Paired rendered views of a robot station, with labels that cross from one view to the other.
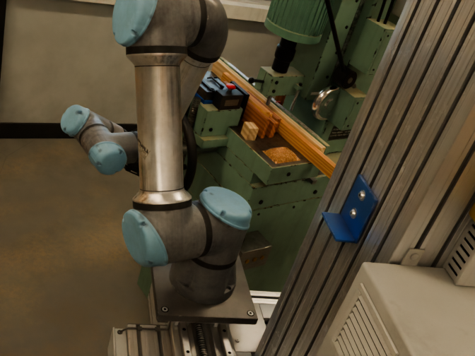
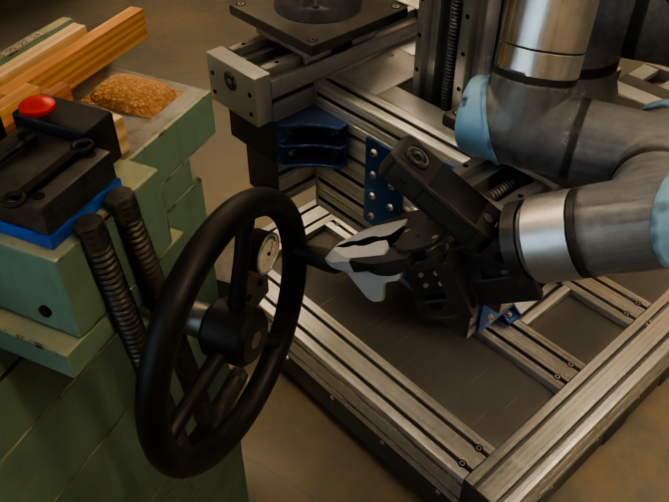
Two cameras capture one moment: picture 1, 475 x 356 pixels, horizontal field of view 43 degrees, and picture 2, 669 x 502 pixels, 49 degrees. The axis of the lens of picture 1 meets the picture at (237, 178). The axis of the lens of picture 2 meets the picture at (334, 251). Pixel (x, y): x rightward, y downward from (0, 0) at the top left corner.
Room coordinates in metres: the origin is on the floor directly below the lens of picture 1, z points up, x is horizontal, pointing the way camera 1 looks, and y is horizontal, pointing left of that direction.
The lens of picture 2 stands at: (1.63, 0.71, 1.34)
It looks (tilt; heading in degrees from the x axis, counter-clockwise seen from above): 41 degrees down; 249
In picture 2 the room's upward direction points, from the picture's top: straight up
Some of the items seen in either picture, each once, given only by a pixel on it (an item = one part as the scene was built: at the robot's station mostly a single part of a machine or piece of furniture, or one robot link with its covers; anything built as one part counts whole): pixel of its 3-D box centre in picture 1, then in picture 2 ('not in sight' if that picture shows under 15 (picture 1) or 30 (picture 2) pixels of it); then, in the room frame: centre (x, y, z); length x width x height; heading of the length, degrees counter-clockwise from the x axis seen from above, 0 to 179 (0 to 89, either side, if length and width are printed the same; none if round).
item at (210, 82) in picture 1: (215, 91); (46, 161); (1.68, 0.14, 0.99); 0.13 x 0.11 x 0.06; 45
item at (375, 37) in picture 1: (376, 46); not in sight; (1.84, -0.28, 1.23); 0.09 x 0.08 x 0.15; 135
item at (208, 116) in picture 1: (210, 111); (61, 231); (1.69, 0.15, 0.91); 0.15 x 0.14 x 0.09; 45
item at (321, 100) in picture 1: (328, 102); not in sight; (1.80, -0.20, 1.02); 0.12 x 0.03 x 0.12; 135
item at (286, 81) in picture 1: (279, 83); not in sight; (1.81, -0.03, 1.03); 0.14 x 0.07 x 0.09; 135
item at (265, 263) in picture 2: not in sight; (258, 255); (1.46, -0.05, 0.65); 0.06 x 0.04 x 0.08; 45
